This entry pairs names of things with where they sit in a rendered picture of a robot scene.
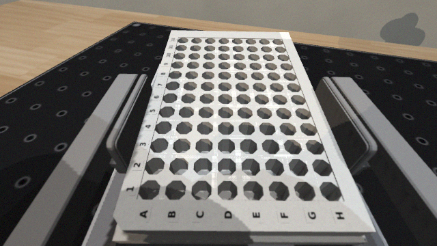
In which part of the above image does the white well plate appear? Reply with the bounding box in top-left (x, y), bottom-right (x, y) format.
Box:
top-left (112, 30), bottom-right (376, 245)

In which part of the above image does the white rectangular plate nest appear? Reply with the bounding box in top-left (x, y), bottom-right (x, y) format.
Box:
top-left (82, 169), bottom-right (388, 246)

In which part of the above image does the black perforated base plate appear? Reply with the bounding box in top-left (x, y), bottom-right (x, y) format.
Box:
top-left (0, 21), bottom-right (437, 246)

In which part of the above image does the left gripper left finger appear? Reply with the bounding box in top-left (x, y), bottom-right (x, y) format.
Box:
top-left (3, 74), bottom-right (152, 246)

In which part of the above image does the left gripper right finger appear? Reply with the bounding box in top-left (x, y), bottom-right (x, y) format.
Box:
top-left (315, 77), bottom-right (437, 246)

